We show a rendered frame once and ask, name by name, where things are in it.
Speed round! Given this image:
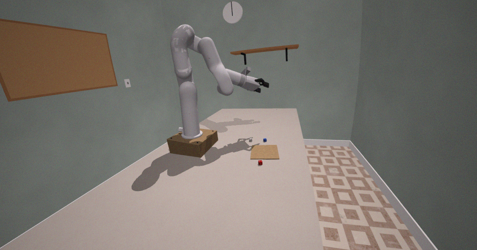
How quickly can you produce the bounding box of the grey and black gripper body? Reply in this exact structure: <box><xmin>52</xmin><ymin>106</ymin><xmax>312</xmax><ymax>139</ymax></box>
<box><xmin>241</xmin><ymin>76</ymin><xmax>260</xmax><ymax>91</ymax></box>

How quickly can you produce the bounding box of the tan square mat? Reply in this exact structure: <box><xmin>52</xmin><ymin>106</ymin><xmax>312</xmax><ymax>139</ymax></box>
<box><xmin>251</xmin><ymin>145</ymin><xmax>279</xmax><ymax>159</ymax></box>

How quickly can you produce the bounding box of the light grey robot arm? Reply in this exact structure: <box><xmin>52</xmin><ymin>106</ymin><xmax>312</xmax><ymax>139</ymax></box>
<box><xmin>170</xmin><ymin>24</ymin><xmax>251</xmax><ymax>139</ymax></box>

